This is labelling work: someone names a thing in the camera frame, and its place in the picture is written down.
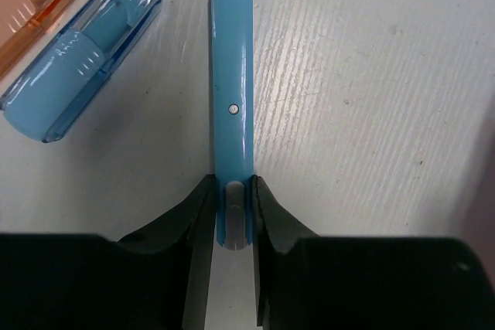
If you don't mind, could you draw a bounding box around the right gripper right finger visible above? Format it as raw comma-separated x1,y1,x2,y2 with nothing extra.
251,176,494,329

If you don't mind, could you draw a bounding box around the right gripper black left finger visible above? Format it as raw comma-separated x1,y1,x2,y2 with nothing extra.
1,175,217,329

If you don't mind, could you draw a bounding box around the blue marker cap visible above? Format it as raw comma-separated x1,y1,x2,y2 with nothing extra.
1,0,162,143

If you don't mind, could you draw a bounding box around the blue highlighter pen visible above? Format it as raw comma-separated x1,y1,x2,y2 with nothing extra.
210,0,254,250

